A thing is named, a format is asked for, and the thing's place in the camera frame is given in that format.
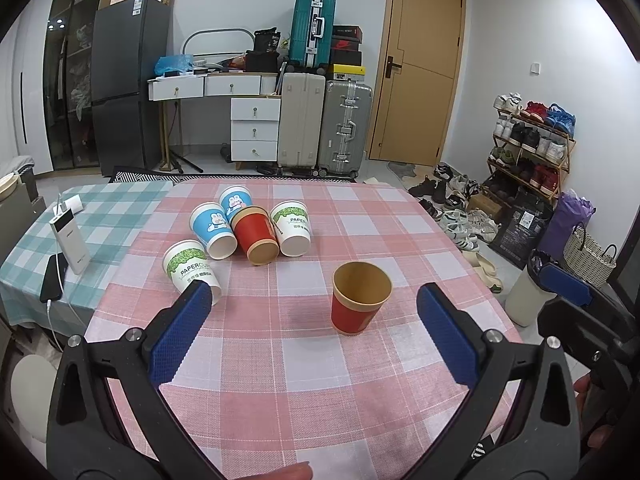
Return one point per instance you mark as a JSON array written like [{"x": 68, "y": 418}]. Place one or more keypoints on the green white cup back right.
[{"x": 291, "y": 221}]

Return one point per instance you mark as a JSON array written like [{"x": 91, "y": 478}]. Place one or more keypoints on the purple bag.
[{"x": 571, "y": 210}]

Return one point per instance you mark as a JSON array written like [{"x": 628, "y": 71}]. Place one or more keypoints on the green white cup front left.
[{"x": 187, "y": 261}]

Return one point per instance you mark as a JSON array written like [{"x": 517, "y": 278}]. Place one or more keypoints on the yellow shoe box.
[{"x": 348, "y": 72}]

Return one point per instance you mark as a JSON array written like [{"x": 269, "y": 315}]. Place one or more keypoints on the pink checked tablecloth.
[{"x": 268, "y": 382}]

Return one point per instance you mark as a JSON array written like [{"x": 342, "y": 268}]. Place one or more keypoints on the black refrigerator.
[{"x": 128, "y": 39}]

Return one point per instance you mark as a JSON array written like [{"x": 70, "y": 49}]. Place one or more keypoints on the woven basket bag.
[{"x": 587, "y": 259}]

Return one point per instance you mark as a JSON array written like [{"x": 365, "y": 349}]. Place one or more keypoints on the blue white cup back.
[{"x": 233, "y": 199}]

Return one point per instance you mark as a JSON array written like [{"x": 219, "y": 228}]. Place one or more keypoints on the red paper cup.
[
  {"x": 254, "y": 231},
  {"x": 359, "y": 291}
]

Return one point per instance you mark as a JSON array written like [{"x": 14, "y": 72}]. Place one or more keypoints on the teal checked tablecloth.
[{"x": 111, "y": 217}]

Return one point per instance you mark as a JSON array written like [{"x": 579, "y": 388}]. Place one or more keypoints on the blue white cup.
[
  {"x": 233, "y": 199},
  {"x": 211, "y": 227}
]

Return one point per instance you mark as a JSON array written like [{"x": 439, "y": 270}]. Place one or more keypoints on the shoe rack with shoes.
[{"x": 532, "y": 151}]

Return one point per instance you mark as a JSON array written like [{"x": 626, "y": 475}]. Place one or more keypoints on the teal suitcase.
[{"x": 311, "y": 34}]

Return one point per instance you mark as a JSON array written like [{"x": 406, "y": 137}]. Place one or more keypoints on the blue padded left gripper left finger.
[{"x": 108, "y": 419}]

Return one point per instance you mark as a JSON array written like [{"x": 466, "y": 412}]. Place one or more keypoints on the green white cup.
[
  {"x": 291, "y": 221},
  {"x": 187, "y": 261}
]

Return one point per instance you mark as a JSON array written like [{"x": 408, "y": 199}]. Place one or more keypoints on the beige suitcase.
[{"x": 302, "y": 99}]

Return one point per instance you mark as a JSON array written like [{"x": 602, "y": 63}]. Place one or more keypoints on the white drawer cabinet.
[{"x": 255, "y": 129}]

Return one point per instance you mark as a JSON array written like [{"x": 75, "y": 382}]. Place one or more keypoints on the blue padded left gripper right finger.
[{"x": 519, "y": 418}]

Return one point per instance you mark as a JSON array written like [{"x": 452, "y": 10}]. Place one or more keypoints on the black smartphone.
[{"x": 52, "y": 287}]

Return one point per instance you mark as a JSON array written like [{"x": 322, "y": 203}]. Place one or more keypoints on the person's hand at right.
[{"x": 594, "y": 406}]

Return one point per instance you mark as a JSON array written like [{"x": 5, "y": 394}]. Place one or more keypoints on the white power bank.
[{"x": 70, "y": 240}]

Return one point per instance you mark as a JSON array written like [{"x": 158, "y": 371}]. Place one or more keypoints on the white stool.
[{"x": 32, "y": 383}]

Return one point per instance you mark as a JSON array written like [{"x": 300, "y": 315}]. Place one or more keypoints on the red paper cup lying down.
[{"x": 254, "y": 231}]

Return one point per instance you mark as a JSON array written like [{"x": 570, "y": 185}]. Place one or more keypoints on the white desk with drawers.
[{"x": 219, "y": 85}]

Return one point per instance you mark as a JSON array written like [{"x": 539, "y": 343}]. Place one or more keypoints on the blue white cup front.
[{"x": 211, "y": 227}]

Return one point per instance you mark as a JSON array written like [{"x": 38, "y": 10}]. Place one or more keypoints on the wooden door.
[{"x": 417, "y": 79}]

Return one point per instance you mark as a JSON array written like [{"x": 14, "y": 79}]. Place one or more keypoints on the black printed bag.
[{"x": 521, "y": 230}]

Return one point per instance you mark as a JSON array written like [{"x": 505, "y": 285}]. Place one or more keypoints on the silver suitcase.
[{"x": 344, "y": 127}]

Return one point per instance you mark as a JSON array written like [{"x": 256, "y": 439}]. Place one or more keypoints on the blue plastic bag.
[{"x": 170, "y": 65}]

